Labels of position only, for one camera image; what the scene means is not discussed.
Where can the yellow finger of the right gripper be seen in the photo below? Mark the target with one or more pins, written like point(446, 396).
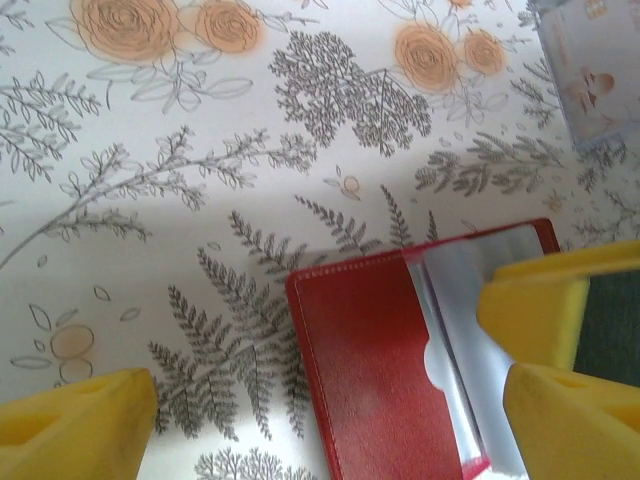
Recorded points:
point(530, 320)

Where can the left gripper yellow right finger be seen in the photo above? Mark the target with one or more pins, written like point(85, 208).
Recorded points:
point(575, 430)

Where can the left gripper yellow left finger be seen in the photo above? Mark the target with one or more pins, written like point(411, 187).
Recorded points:
point(65, 430)

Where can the red leather card holder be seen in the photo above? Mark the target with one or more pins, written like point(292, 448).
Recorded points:
point(360, 350)

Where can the pale blue credit card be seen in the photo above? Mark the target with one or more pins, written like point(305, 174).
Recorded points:
point(585, 75)

